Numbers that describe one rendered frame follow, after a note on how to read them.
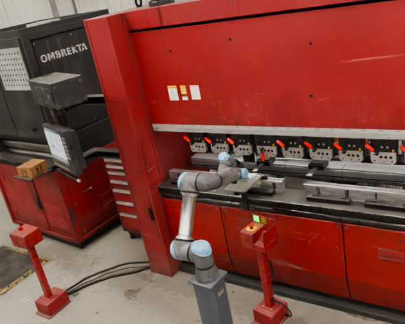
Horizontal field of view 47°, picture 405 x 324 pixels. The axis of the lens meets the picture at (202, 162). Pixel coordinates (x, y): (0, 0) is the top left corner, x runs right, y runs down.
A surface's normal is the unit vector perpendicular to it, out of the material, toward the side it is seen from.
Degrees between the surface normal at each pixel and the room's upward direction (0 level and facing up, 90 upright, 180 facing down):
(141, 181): 90
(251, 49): 90
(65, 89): 90
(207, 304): 90
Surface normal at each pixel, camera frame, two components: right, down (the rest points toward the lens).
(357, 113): -0.54, 0.41
